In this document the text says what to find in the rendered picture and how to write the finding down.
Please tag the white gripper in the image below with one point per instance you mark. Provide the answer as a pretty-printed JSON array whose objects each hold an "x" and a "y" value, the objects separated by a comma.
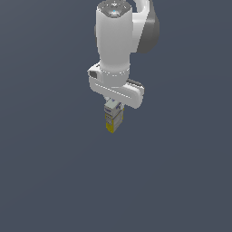
[{"x": 120, "y": 90}]

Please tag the small yellow block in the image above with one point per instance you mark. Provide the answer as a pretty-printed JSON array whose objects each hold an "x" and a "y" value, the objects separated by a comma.
[{"x": 110, "y": 127}]

